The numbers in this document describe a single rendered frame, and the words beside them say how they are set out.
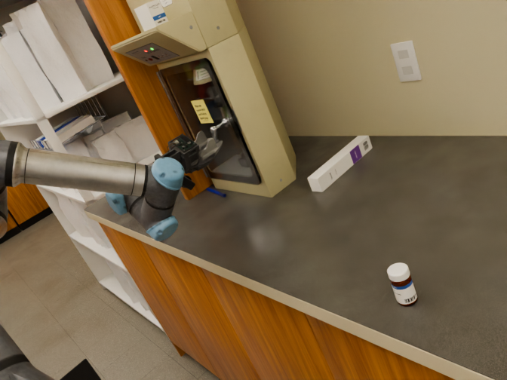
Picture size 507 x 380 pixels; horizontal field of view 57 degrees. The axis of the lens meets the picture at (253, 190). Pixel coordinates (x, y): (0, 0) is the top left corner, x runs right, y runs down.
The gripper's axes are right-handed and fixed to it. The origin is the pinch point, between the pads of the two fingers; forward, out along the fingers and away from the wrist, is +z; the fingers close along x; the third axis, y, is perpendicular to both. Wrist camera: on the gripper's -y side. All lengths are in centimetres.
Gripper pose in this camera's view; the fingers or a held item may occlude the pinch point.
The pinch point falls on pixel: (216, 143)
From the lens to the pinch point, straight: 137.2
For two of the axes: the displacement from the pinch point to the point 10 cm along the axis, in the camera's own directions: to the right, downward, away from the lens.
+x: -7.0, -5.1, 5.0
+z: 7.1, -5.3, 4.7
